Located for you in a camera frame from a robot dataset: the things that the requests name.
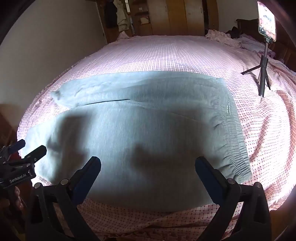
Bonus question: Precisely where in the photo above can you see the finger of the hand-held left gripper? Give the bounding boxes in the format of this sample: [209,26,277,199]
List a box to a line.
[7,146,47,166]
[0,139,26,155]

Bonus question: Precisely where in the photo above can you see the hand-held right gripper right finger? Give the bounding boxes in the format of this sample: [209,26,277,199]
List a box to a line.
[195,156,272,241]

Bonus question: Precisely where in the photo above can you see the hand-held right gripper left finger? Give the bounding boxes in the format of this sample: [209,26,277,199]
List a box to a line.
[25,156,102,241]

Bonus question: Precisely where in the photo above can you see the grey pants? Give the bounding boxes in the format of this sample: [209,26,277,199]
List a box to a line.
[17,71,253,212]

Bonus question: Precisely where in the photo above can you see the person's left hand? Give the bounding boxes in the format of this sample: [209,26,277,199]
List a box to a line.
[10,186,23,211]

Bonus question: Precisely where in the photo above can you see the black phone tripod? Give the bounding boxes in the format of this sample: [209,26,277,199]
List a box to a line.
[240,37,271,98]

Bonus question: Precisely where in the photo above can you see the bed with pink checked sheet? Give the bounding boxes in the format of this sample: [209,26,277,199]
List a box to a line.
[16,35,296,241]

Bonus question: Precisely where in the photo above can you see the crumpled pink blanket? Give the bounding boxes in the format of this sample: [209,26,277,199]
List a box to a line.
[205,29,275,58]

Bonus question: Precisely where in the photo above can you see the dark cloth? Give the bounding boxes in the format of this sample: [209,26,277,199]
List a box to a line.
[225,26,242,39]

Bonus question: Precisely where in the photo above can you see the dark wooden headboard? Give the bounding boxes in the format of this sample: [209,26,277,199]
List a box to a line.
[236,19,296,67]

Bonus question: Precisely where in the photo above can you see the black hanging garment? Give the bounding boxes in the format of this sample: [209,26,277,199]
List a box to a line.
[105,2,118,29]

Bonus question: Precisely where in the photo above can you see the beige hanging garment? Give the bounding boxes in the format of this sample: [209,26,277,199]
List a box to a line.
[116,0,130,32]

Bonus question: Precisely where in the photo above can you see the wooden wardrobe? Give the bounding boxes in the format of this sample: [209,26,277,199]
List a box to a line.
[97,0,219,44]

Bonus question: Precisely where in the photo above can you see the smartphone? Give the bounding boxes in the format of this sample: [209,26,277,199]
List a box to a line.
[257,0,277,42]

